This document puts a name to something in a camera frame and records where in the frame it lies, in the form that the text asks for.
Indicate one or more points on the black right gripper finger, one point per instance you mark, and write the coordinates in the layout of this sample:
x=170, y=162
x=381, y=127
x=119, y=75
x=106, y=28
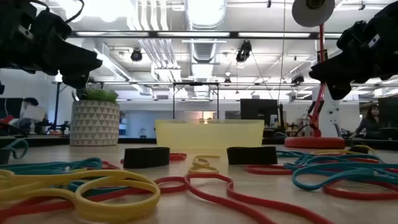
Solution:
x=339, y=68
x=339, y=91

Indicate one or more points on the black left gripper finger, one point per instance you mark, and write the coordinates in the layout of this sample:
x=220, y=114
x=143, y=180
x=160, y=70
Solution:
x=77, y=81
x=77, y=60

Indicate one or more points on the yellow rubber band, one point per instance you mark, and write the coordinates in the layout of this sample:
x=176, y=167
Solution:
x=202, y=170
x=109, y=216
x=329, y=152
x=31, y=186

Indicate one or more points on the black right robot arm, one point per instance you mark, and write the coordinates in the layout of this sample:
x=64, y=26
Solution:
x=392, y=46

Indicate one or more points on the black background robot arm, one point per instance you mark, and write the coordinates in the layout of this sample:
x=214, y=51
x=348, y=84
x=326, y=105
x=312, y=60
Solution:
x=62, y=127

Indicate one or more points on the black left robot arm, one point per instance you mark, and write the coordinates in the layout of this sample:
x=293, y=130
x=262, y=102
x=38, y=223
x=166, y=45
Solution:
x=6, y=31

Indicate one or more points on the yellow translucent plastic bin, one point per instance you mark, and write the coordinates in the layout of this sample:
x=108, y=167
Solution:
x=208, y=133

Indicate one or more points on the white column machine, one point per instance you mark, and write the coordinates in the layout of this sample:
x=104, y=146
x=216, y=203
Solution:
x=331, y=105

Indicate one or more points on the black stand pole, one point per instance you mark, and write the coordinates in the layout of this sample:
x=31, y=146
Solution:
x=57, y=105

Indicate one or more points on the green plant in patterned pot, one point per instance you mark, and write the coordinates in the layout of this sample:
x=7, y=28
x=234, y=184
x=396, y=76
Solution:
x=94, y=124

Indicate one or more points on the dark computer monitor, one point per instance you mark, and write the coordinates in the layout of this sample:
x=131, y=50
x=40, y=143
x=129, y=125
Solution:
x=388, y=112
x=12, y=107

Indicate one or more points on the red desk lamp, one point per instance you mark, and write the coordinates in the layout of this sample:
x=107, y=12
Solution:
x=314, y=142

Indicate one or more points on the black ceiling spotlight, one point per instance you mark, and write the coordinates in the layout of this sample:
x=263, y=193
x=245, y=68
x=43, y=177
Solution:
x=136, y=56
x=244, y=51

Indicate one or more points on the red background tool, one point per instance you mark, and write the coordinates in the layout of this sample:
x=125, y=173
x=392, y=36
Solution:
x=6, y=119

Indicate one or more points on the black computer monitor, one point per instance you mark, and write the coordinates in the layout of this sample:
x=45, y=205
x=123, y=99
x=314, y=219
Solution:
x=258, y=109

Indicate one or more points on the black ceiling camera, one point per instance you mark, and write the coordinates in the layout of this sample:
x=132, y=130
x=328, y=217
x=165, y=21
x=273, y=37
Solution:
x=297, y=79

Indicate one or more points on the black background table frame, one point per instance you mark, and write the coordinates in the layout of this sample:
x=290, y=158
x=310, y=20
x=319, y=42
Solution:
x=196, y=83

